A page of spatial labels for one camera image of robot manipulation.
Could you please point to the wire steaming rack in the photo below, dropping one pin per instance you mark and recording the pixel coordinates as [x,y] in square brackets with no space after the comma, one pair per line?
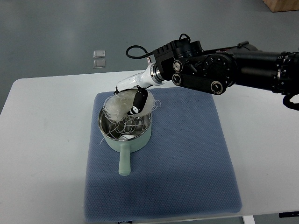
[126,129]

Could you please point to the mint green steel pot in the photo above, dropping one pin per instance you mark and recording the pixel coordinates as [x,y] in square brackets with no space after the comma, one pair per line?
[126,147]

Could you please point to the white vermicelli nest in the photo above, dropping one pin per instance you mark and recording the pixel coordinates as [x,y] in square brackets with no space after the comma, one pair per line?
[117,106]

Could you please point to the blue grey table mat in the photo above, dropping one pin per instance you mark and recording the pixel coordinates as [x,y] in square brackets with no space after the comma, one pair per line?
[184,169]

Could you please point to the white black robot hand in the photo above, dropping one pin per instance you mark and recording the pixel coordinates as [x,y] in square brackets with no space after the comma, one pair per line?
[139,84]

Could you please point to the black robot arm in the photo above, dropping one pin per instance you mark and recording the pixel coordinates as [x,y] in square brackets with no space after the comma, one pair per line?
[187,65]

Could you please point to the upper metal floor plate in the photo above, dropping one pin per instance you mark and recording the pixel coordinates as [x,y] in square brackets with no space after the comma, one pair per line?
[99,53]

